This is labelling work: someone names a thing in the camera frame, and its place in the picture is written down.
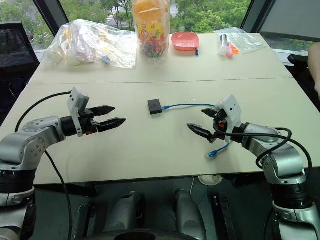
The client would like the small black adapter box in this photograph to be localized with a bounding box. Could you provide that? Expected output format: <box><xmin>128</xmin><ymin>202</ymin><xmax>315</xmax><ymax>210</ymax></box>
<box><xmin>147</xmin><ymin>99</ymin><xmax>163</xmax><ymax>116</ymax></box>

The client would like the pink plastic dish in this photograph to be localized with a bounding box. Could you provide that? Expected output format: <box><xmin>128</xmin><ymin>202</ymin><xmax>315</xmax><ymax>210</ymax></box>
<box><xmin>170</xmin><ymin>31</ymin><xmax>201</xmax><ymax>51</ymax></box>

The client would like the clear zip bag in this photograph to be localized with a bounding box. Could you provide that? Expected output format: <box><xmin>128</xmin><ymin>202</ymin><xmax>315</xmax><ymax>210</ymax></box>
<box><xmin>214</xmin><ymin>26</ymin><xmax>267</xmax><ymax>60</ymax></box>

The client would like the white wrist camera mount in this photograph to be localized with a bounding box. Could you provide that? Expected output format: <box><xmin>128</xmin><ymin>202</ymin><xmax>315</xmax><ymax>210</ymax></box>
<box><xmin>215</xmin><ymin>94</ymin><xmax>243</xmax><ymax>145</ymax></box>
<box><xmin>66</xmin><ymin>87</ymin><xmax>90</xmax><ymax>138</ymax></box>

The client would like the black rounded base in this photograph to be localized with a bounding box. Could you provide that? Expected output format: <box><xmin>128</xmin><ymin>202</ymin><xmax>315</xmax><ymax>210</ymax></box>
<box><xmin>115</xmin><ymin>228</ymin><xmax>201</xmax><ymax>240</ymax></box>

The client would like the white round table fitting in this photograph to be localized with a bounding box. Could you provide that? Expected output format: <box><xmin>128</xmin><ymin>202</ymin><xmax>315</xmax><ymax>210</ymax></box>
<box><xmin>198</xmin><ymin>174</ymin><xmax>224</xmax><ymax>186</ymax></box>

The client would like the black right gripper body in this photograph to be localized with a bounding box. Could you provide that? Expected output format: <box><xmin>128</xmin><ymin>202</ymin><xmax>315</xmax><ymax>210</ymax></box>
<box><xmin>212</xmin><ymin>109</ymin><xmax>230</xmax><ymax>141</ymax></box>

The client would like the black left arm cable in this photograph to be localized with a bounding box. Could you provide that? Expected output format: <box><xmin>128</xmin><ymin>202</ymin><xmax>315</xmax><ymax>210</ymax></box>
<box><xmin>14</xmin><ymin>91</ymin><xmax>74</xmax><ymax>240</ymax></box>

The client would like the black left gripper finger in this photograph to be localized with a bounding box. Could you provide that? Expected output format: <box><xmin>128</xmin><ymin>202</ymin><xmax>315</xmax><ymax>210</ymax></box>
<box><xmin>98</xmin><ymin>117</ymin><xmax>127</xmax><ymax>134</ymax></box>
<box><xmin>91</xmin><ymin>105</ymin><xmax>117</xmax><ymax>118</ymax></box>

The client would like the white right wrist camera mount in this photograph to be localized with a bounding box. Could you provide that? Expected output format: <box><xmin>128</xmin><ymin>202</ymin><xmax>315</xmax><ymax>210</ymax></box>
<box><xmin>215</xmin><ymin>94</ymin><xmax>243</xmax><ymax>145</ymax></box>

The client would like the dark window pillar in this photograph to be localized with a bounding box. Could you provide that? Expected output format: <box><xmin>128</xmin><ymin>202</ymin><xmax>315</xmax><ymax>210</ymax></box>
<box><xmin>36</xmin><ymin>0</ymin><xmax>70</xmax><ymax>39</ymax></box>
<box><xmin>239</xmin><ymin>0</ymin><xmax>270</xmax><ymax>34</ymax></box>

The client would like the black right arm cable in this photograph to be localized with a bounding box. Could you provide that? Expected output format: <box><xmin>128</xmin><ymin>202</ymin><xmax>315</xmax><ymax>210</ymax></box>
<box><xmin>223</xmin><ymin>127</ymin><xmax>314</xmax><ymax>176</ymax></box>

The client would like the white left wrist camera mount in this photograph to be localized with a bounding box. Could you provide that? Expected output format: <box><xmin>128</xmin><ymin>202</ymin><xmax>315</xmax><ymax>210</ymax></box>
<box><xmin>66</xmin><ymin>87</ymin><xmax>90</xmax><ymax>138</ymax></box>

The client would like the clear plastic bag of toys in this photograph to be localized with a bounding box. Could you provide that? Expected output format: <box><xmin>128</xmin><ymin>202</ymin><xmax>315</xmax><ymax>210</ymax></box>
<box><xmin>42</xmin><ymin>19</ymin><xmax>138</xmax><ymax>70</ymax></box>

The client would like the clear plastic tube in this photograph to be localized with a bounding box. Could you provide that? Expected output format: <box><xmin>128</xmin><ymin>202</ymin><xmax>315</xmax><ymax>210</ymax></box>
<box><xmin>219</xmin><ymin>34</ymin><xmax>228</xmax><ymax>55</ymax></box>

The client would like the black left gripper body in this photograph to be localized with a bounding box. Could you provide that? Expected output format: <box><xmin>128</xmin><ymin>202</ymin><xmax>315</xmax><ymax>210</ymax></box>
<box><xmin>78</xmin><ymin>108</ymin><xmax>101</xmax><ymax>136</ymax></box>

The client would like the black mesh office chair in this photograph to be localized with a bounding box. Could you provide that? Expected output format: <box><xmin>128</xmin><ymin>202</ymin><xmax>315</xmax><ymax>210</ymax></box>
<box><xmin>0</xmin><ymin>21</ymin><xmax>41</xmax><ymax>127</ymax></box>

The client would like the blue Ethernet cable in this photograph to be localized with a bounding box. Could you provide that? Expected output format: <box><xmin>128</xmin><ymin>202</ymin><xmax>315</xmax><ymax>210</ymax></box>
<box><xmin>160</xmin><ymin>102</ymin><xmax>231</xmax><ymax>161</ymax></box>

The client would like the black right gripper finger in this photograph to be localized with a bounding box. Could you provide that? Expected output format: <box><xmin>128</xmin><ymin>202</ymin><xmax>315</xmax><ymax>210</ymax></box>
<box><xmin>201</xmin><ymin>107</ymin><xmax>218</xmax><ymax>119</ymax></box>
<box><xmin>186</xmin><ymin>123</ymin><xmax>217</xmax><ymax>145</ymax></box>

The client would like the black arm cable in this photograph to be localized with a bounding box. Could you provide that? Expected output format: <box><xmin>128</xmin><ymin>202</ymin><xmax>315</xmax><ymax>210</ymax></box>
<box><xmin>223</xmin><ymin>127</ymin><xmax>314</xmax><ymax>176</ymax></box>
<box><xmin>14</xmin><ymin>91</ymin><xmax>74</xmax><ymax>240</ymax></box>

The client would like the grey rounded robot leg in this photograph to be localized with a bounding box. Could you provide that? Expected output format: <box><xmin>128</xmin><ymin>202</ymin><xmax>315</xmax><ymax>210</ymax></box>
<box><xmin>173</xmin><ymin>188</ymin><xmax>214</xmax><ymax>240</ymax></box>
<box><xmin>103</xmin><ymin>190</ymin><xmax>146</xmax><ymax>236</ymax></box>

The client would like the clear jar with orange lid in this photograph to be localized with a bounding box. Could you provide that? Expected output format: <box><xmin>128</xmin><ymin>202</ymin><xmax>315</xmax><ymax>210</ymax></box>
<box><xmin>131</xmin><ymin>0</ymin><xmax>172</xmax><ymax>67</ymax></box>

